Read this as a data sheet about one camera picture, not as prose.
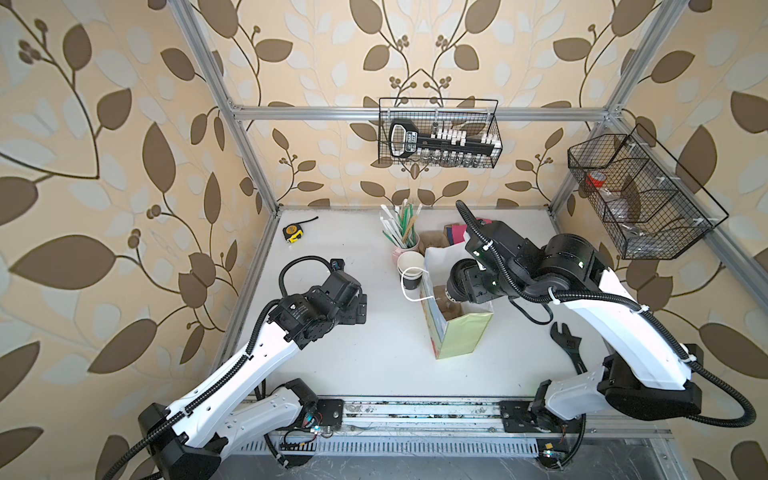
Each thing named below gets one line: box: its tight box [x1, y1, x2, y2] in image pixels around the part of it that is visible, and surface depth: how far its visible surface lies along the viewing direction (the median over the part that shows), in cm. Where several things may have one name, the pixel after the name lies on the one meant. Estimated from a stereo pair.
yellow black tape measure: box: [282, 216, 319, 243], surface depth 113 cm
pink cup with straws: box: [380, 199, 423, 260], surface depth 96 cm
